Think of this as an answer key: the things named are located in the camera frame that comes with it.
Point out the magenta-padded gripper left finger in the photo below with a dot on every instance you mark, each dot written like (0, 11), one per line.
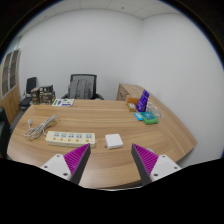
(58, 164)

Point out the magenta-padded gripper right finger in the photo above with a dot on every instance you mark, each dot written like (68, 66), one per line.
(163, 165)

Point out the white charger block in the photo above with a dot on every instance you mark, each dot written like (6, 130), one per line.
(114, 141)

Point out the cream power strip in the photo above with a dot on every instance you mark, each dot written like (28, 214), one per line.
(70, 139)

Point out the teal flat box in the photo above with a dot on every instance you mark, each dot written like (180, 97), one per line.
(147, 115)

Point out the small blue box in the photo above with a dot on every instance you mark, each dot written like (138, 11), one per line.
(138, 116)

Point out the clear plastic bag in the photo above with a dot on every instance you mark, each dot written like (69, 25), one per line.
(156, 110)

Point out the white green printed leaflet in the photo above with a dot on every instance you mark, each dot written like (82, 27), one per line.
(62, 102)

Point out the black sofa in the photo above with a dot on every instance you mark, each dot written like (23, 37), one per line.
(4, 133)

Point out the small yellow packet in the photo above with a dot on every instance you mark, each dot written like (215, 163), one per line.
(132, 107)

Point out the purple standing pouch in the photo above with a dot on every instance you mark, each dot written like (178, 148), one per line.
(142, 100)

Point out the orange box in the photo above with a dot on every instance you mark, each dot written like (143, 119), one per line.
(131, 99)

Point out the grey backpack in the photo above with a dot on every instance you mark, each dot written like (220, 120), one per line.
(80, 89)

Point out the wooden glass-door cabinet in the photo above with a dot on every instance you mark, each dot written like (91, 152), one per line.
(10, 100)

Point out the black visitor chair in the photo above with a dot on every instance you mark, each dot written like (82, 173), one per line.
(30, 85)

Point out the low wooden side cabinet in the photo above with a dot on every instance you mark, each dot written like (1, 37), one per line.
(125, 90)

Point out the black mesh office chair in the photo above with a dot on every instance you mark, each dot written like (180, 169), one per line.
(94, 80)

